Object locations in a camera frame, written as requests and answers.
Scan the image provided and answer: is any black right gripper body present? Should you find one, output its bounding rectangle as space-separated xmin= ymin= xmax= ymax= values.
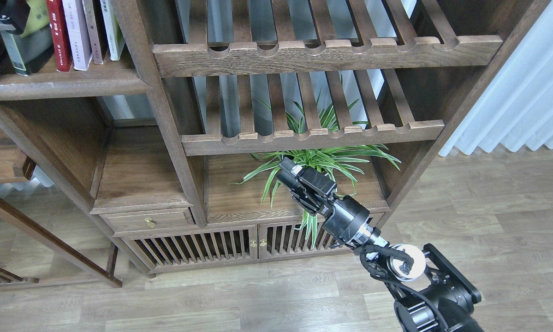
xmin=290 ymin=184 xmax=370 ymax=246

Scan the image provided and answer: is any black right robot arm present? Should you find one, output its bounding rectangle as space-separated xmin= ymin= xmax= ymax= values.
xmin=278 ymin=158 xmax=482 ymax=332

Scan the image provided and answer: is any green spider plant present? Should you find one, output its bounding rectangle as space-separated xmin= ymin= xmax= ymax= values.
xmin=232 ymin=101 xmax=401 ymax=248

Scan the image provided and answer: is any white green upright book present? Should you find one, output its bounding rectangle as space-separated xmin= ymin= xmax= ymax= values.
xmin=101 ymin=0 xmax=126 ymax=61

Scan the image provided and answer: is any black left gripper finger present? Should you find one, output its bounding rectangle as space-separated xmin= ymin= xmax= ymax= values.
xmin=0 ymin=0 xmax=30 ymax=35

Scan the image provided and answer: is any white lavender book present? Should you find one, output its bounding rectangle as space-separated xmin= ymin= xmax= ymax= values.
xmin=62 ymin=0 xmax=92 ymax=71

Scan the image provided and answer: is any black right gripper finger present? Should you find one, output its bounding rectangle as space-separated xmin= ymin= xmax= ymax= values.
xmin=279 ymin=157 xmax=337 ymax=199
xmin=277 ymin=171 xmax=319 ymax=213

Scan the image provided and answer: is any brass drawer knob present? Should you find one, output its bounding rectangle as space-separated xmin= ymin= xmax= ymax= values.
xmin=145 ymin=217 xmax=156 ymax=228

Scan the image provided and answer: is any green and black book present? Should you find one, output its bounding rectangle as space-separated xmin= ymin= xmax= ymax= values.
xmin=0 ymin=0 xmax=54 ymax=76

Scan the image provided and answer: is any red cover book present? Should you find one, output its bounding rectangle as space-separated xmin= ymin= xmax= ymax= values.
xmin=46 ymin=0 xmax=72 ymax=72

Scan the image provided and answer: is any dark wooden bookshelf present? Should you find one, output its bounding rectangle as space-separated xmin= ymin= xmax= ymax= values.
xmin=0 ymin=0 xmax=549 ymax=275

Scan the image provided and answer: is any white curtain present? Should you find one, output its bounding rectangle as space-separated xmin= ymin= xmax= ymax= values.
xmin=439 ymin=1 xmax=553 ymax=157

